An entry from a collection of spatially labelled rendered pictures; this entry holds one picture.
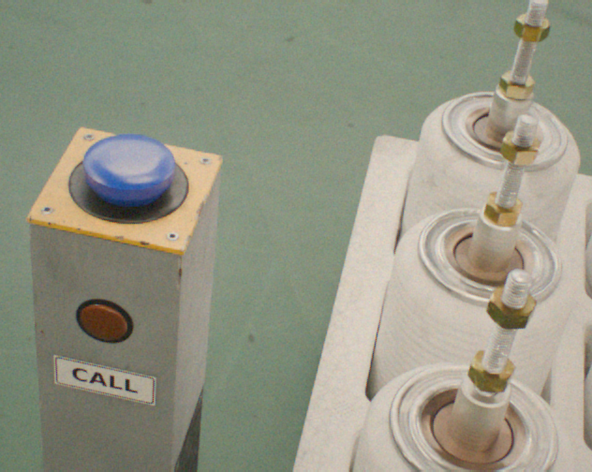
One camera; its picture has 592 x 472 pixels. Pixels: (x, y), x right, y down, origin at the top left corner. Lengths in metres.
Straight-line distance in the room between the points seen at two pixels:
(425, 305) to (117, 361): 0.16
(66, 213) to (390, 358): 0.21
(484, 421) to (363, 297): 0.19
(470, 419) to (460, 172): 0.21
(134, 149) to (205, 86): 0.64
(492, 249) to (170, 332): 0.17
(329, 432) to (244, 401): 0.25
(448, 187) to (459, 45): 0.61
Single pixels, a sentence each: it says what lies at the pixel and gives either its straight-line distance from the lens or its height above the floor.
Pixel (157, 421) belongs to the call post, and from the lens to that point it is 0.58.
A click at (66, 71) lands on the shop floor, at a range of 1.18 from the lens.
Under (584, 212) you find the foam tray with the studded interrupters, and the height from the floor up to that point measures 0.18.
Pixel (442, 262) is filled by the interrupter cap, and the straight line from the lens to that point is 0.60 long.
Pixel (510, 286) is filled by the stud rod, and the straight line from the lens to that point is 0.47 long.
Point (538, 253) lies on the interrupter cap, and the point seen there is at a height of 0.25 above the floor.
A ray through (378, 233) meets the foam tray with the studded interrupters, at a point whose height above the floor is 0.18.
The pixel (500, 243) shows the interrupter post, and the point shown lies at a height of 0.27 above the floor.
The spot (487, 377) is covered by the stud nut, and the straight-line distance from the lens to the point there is 0.50.
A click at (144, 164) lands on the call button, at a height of 0.33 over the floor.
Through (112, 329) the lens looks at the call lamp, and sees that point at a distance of 0.54.
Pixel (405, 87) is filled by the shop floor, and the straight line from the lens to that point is 1.20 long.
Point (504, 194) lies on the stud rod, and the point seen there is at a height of 0.30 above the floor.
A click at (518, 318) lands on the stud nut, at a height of 0.33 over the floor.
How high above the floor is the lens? 0.65
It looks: 41 degrees down
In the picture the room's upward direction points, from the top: 8 degrees clockwise
